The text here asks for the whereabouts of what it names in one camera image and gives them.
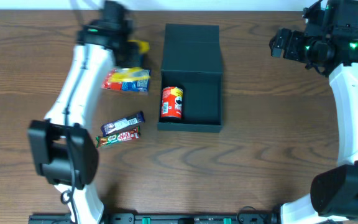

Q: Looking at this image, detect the blue cookie pack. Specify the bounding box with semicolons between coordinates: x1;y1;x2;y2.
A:
121;79;150;92

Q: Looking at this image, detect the red Pringles can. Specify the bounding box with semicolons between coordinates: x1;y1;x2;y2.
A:
160;86;183;119

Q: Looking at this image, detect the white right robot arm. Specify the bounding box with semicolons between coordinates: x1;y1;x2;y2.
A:
269;0;358;223

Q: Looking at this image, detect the yellow snack bag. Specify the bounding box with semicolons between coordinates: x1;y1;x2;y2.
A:
113;40;151;82

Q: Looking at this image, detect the red snack bag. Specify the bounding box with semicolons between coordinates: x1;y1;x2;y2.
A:
101;68;122;91

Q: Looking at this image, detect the purple chocolate bar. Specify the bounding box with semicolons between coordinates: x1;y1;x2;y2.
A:
101;111;145;137

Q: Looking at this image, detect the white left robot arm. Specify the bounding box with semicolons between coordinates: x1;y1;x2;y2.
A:
27;1;142;223

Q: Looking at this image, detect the red KitKat bar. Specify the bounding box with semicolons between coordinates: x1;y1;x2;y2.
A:
96;126;140;148

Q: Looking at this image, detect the dark green open box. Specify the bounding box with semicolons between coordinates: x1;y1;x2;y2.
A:
157;24;223;133

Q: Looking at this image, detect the black mounting rail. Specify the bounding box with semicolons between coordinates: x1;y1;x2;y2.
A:
28;212;279;224

